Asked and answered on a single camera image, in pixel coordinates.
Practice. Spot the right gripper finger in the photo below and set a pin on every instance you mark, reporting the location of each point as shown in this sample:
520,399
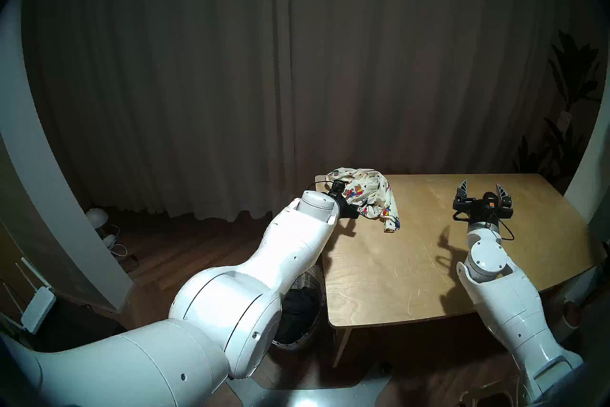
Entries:
462,191
504,196

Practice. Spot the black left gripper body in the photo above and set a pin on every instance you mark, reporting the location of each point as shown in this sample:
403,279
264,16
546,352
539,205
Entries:
342,206

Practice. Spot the white wall outlet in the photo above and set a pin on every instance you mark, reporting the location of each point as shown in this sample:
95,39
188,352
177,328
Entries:
565,119

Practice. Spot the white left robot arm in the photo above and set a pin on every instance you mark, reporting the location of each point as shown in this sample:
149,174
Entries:
214,315

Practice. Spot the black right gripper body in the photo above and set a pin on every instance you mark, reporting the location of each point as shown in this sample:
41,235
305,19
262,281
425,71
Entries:
464,209

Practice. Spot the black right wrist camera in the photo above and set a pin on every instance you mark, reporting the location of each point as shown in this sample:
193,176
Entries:
488,201

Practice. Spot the white mushroom lamp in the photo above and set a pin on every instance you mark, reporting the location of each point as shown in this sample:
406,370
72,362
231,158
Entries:
96,217

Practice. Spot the black computer case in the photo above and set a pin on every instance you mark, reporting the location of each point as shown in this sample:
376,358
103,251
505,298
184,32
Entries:
81,320

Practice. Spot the light wooden table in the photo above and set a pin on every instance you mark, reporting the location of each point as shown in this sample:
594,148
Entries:
405,267

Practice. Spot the white wifi router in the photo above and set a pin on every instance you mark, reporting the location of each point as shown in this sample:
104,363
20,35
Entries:
38,310

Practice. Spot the pale metal chair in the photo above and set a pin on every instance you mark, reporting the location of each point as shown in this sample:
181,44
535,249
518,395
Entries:
491,394

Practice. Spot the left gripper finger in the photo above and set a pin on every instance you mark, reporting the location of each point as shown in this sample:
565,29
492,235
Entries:
355,214

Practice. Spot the cream bear print garment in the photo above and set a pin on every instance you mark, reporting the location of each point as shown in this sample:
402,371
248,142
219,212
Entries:
369,194

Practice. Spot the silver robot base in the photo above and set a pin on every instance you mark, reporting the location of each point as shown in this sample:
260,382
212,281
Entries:
310,394

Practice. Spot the black garment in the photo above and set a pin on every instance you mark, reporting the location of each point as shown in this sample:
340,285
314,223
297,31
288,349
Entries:
298,315

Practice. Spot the long pleated curtain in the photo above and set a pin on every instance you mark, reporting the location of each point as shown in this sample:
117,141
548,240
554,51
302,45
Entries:
238,77

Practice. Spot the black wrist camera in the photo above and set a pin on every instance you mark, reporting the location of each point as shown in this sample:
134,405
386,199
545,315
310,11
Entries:
488,201
336,186

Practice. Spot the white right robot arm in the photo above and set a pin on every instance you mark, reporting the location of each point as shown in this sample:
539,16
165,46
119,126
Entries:
514,306

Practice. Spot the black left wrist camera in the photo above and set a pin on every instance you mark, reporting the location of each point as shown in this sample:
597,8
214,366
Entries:
336,186

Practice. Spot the woven wicker laundry hamper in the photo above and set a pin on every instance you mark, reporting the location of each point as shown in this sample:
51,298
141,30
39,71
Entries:
312,277

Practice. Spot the tall leafy potted plant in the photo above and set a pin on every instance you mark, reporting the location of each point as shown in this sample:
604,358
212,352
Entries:
574,72

